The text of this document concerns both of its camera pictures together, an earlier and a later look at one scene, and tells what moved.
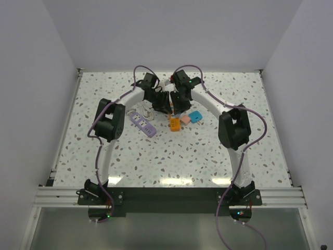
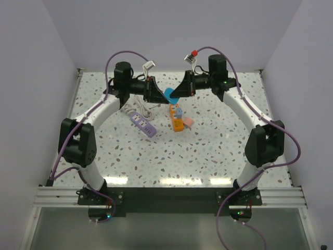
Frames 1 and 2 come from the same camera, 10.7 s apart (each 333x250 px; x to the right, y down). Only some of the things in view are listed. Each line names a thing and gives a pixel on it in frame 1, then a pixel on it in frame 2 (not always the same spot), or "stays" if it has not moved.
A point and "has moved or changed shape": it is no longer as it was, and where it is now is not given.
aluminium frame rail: [65, 197] stays
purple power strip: [143, 124] stays
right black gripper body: [180, 104] to [193, 84]
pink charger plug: [186, 120] has moved or changed shape
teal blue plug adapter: [195, 116] has moved or changed shape
